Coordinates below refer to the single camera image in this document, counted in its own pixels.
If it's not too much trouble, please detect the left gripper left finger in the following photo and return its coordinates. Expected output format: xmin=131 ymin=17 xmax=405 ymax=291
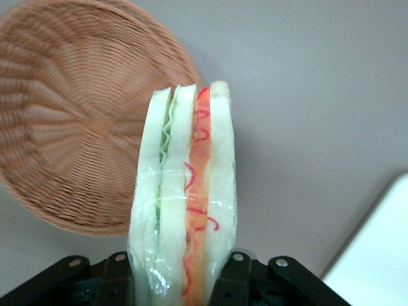
xmin=0 ymin=251 xmax=136 ymax=306

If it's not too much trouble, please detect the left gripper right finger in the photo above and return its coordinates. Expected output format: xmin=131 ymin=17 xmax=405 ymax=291
xmin=210 ymin=249 xmax=348 ymax=306

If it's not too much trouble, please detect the triangular sandwich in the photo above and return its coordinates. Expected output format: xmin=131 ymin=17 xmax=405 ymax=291
xmin=127 ymin=80 xmax=238 ymax=306

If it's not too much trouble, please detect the cream rectangular plastic tray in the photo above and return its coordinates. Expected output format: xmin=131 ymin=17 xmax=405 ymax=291
xmin=321 ymin=170 xmax=408 ymax=306

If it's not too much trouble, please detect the round brown wicker basket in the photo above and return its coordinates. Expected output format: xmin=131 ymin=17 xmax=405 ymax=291
xmin=0 ymin=0 xmax=205 ymax=238

